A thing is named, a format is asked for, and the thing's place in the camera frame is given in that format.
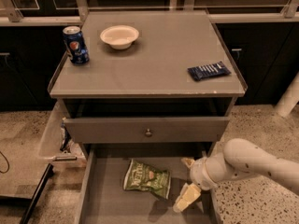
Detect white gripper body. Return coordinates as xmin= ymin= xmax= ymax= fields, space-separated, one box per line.
xmin=190 ymin=157 xmax=218 ymax=190

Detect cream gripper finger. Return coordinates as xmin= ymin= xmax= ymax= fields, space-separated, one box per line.
xmin=181 ymin=158 xmax=194 ymax=169
xmin=173 ymin=183 xmax=201 ymax=213

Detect green jalapeno chip bag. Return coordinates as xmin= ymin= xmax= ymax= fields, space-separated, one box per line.
xmin=123 ymin=160 xmax=171 ymax=199

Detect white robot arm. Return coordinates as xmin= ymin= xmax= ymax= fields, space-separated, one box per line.
xmin=173 ymin=138 xmax=299 ymax=213

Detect grey top drawer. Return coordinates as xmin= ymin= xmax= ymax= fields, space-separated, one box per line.
xmin=64 ymin=117 xmax=229 ymax=144

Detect round metal drawer knob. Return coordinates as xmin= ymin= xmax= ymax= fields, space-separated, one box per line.
xmin=145 ymin=129 xmax=152 ymax=137

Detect grey open middle drawer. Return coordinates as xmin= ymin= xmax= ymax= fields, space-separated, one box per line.
xmin=74 ymin=146 xmax=222 ymax=224

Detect grey drawer cabinet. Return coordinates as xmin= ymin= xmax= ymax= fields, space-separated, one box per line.
xmin=50 ymin=11 xmax=247 ymax=153

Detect dark blue snack bar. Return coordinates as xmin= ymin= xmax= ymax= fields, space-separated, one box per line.
xmin=187 ymin=62 xmax=231 ymax=81

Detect snack bags in bin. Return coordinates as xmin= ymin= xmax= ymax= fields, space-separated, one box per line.
xmin=60 ymin=118 xmax=83 ymax=156

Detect black floor bar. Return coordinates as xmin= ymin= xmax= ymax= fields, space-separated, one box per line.
xmin=19 ymin=163 xmax=53 ymax=224

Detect dark background cabinets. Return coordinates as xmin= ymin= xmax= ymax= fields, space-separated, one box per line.
xmin=0 ymin=0 xmax=298 ymax=111

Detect blue pepsi can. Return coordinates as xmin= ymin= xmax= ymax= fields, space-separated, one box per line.
xmin=63 ymin=26 xmax=89 ymax=65

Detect white post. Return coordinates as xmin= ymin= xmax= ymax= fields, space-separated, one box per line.
xmin=275 ymin=72 xmax=299 ymax=117

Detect metal cabinet handle right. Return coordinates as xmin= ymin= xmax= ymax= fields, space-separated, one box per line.
xmin=231 ymin=49 xmax=242 ymax=62

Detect metal cabinet handle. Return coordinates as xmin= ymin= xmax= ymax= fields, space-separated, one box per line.
xmin=0 ymin=52 xmax=10 ymax=67
xmin=231 ymin=49 xmax=242 ymax=62

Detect black cable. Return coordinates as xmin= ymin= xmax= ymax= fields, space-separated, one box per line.
xmin=0 ymin=150 xmax=10 ymax=175

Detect metal cabinet handle left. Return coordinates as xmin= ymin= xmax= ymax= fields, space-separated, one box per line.
xmin=0 ymin=52 xmax=10 ymax=67

